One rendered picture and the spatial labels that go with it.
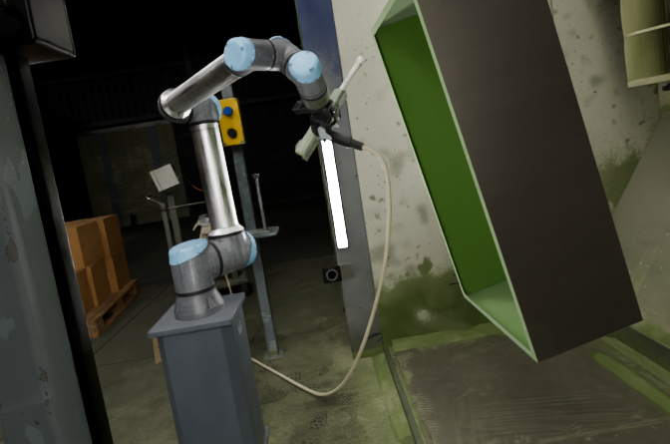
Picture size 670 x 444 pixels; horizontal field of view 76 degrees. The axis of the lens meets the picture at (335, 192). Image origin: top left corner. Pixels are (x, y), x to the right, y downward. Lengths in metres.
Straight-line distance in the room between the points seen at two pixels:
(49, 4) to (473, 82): 1.04
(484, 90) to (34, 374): 1.16
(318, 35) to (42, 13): 1.97
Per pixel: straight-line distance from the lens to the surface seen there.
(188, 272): 1.71
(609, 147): 2.82
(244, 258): 1.82
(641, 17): 2.50
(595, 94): 2.78
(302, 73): 1.28
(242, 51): 1.28
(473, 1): 1.34
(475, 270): 2.01
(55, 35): 0.51
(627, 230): 2.73
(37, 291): 0.49
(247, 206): 2.57
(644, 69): 2.48
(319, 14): 2.42
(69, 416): 0.53
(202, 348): 1.73
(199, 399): 1.82
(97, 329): 4.04
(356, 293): 2.45
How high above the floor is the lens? 1.19
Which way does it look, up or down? 6 degrees down
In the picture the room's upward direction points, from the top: 9 degrees counter-clockwise
